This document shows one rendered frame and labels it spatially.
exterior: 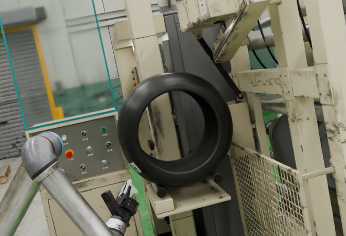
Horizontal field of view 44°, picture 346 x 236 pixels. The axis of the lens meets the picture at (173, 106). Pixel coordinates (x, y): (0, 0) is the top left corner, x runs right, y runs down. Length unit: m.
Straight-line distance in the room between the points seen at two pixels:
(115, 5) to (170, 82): 9.24
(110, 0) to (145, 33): 8.85
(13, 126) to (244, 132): 9.29
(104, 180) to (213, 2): 1.35
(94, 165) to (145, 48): 0.81
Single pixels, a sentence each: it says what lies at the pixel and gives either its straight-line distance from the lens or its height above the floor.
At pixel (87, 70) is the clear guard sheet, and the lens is 2.61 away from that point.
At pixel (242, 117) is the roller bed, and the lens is 2.40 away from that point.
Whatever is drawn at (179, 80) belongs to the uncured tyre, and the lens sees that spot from 1.99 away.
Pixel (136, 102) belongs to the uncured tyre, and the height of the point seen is 1.34.
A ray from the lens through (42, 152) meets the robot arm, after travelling 1.62.
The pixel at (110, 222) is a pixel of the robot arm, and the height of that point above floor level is 0.90.
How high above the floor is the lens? 1.49
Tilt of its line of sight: 6 degrees down
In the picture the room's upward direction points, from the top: 11 degrees counter-clockwise
